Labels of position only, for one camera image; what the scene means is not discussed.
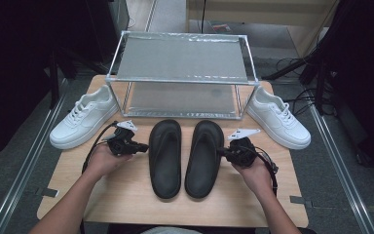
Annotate black hanging cable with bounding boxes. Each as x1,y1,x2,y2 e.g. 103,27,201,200
201,0,207,33

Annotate person's right hand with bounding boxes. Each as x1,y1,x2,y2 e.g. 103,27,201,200
233,157,274,196

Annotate black slipper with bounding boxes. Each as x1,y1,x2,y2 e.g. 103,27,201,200
148,119,183,200
184,119,225,200

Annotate black metal stand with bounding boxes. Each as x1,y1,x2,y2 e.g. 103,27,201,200
47,48,111,110

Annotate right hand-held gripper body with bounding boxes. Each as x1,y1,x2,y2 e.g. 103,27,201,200
226,129,261,169

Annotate left hand-held gripper cable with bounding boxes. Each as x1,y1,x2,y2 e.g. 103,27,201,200
81,120,120,175

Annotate black floor cables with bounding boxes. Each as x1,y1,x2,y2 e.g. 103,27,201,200
274,57,325,118

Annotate white sneaker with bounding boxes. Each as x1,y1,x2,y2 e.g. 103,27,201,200
49,84,120,150
246,86,312,150

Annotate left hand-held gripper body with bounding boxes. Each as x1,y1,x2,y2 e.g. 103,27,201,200
105,120,139,156

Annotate metal floor rail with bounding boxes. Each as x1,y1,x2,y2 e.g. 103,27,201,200
308,103,374,234
0,79,69,234

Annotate person's left hand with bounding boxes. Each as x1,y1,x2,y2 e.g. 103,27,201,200
87,144,133,178

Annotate wooden cabinet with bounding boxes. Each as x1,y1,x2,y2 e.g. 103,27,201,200
186,0,339,58

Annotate hand-held gripper cable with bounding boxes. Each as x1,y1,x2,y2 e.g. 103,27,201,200
256,147,280,198
81,120,120,175

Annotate right hand-held gripper cable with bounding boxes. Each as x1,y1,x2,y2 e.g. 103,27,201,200
256,147,280,198

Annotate person's grey pants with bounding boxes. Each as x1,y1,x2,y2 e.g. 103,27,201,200
140,226,203,234

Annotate metal shoe rack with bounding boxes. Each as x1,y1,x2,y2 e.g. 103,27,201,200
105,29,261,121

